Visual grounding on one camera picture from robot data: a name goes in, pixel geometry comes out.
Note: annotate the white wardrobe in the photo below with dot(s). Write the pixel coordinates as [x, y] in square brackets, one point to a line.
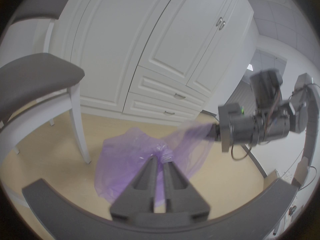
[125, 46]

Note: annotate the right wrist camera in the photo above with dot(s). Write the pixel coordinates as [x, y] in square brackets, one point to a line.
[228, 111]

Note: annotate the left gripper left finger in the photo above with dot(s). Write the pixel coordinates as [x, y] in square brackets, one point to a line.
[140, 191]

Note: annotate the white chair grey cushions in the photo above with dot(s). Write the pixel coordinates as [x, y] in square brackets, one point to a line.
[37, 79]

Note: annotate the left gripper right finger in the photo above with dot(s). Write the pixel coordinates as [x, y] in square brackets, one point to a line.
[180, 194]

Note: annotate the purple plastic bag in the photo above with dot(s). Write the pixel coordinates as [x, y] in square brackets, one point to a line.
[120, 159]

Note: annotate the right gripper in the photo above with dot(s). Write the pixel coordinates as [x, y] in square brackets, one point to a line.
[242, 130]

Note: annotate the grey curtain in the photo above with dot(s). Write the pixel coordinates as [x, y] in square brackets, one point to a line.
[240, 94]

